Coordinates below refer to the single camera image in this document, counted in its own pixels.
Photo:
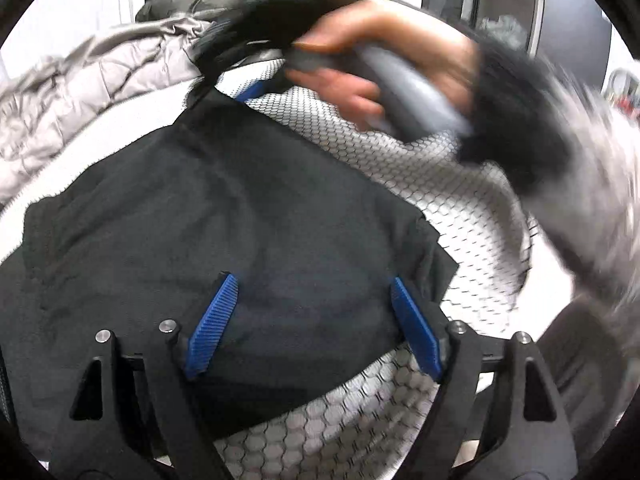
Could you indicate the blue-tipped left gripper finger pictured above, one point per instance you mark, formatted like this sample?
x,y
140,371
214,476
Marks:
x,y
255,91

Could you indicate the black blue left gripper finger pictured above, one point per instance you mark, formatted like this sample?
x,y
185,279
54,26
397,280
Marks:
x,y
131,417
497,413

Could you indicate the black pants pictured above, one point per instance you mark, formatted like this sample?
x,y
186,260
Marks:
x,y
147,233

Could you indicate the person's right hand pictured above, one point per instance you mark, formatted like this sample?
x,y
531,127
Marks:
x,y
446,57

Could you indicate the white honeycomb mattress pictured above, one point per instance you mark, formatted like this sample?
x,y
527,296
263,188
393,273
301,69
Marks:
x,y
361,429

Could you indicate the grey crumpled duvet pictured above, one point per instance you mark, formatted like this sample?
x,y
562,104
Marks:
x,y
44,109

